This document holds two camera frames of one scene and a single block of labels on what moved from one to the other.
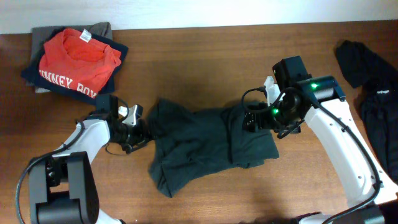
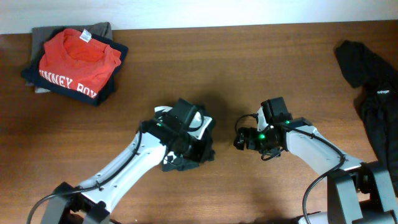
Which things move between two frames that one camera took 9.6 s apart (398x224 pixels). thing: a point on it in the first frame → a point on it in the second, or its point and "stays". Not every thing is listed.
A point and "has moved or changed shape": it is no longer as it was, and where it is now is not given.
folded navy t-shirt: x=32 y=73 stays
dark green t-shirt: x=189 y=145 has moved or changed shape
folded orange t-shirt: x=78 y=60 stays
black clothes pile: x=376 y=86 stays
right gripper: x=263 y=123 → x=250 y=132
